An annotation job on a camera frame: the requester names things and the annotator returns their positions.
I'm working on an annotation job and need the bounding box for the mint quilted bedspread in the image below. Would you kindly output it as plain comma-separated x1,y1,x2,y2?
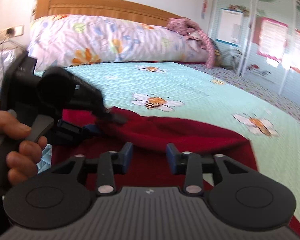
36,61,300,233

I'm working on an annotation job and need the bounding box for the red hanging ornament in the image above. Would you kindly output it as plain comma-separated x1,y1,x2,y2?
199,0,214,19

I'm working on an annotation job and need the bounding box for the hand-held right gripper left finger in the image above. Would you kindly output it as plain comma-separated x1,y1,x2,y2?
51,142,134,197

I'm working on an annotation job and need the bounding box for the white wall socket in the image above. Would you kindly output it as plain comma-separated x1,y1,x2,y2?
0,25,25,42

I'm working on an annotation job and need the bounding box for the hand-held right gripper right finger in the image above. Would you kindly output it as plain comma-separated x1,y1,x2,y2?
166,143,248,196

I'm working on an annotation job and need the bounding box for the black cable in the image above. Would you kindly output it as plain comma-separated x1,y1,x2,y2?
0,36,28,63

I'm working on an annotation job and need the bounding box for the patterned teal pillow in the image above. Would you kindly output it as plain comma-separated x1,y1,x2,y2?
210,37,224,67

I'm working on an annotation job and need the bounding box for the white sliding door wardrobe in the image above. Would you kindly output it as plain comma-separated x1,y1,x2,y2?
207,0,300,110

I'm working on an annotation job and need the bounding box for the red knit garment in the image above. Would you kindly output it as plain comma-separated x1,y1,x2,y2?
51,106,300,239

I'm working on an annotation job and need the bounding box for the pink knit cloth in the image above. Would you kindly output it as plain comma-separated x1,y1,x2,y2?
166,17,215,69

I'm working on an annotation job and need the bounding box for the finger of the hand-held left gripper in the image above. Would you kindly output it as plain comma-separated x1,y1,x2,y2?
52,119,102,147
65,76,127,126

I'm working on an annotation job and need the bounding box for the wooden headboard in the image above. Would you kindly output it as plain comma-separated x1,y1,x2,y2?
31,0,190,28

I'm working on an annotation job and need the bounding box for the floral long pillow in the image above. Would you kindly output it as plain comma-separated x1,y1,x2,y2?
27,14,210,72

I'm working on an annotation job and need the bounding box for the person's left hand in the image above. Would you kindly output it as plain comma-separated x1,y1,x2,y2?
0,110,48,187

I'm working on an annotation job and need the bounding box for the blue bordered poster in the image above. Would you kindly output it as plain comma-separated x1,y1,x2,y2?
215,7,244,48

